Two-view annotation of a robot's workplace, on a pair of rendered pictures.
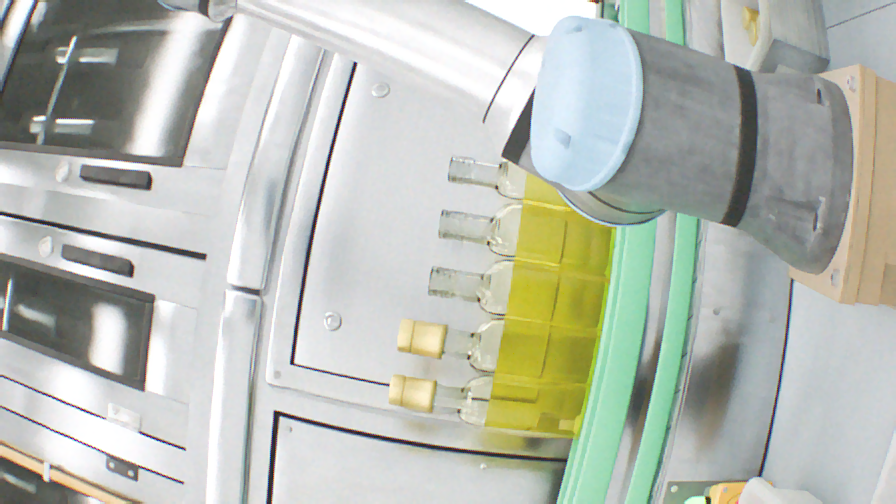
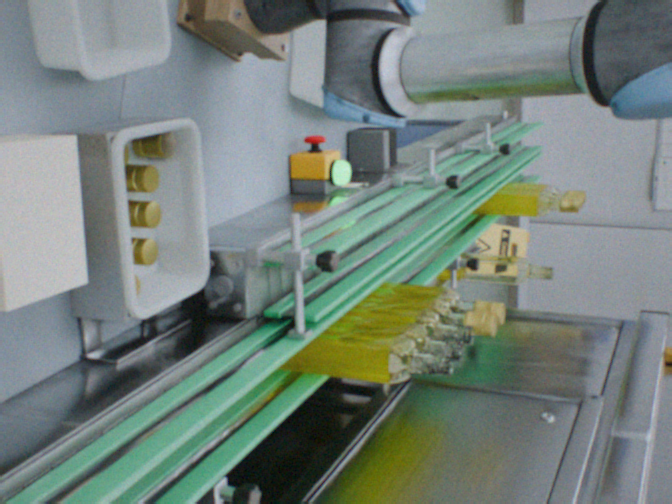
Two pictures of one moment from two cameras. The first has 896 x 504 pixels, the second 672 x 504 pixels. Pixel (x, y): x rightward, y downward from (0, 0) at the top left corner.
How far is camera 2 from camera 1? 1.63 m
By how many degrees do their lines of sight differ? 90
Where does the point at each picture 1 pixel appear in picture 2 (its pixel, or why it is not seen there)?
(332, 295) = (547, 425)
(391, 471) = not seen: hidden behind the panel
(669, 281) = (323, 237)
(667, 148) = not seen: outside the picture
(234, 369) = (634, 406)
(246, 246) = (631, 452)
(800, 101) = not seen: outside the picture
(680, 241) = (307, 240)
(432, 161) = (460, 471)
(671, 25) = (199, 379)
